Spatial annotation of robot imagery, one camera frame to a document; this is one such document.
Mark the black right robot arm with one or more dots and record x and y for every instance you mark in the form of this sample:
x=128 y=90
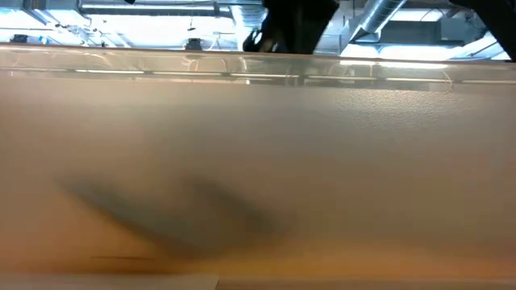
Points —
x=496 y=24

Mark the black ceiling device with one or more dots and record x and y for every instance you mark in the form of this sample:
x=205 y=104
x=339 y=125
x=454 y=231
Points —
x=193 y=44

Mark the silver spiral air duct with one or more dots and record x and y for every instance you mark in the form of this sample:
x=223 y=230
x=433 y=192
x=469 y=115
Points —
x=246 y=22
x=379 y=16

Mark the grey ceiling pipe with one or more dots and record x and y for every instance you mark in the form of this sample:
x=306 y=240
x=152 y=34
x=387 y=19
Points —
x=141 y=9

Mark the grey ventilation box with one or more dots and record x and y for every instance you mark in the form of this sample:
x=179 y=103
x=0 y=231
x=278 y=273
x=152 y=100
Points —
x=411 y=32

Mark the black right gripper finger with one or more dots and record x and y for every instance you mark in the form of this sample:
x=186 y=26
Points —
x=271 y=44
x=252 y=43

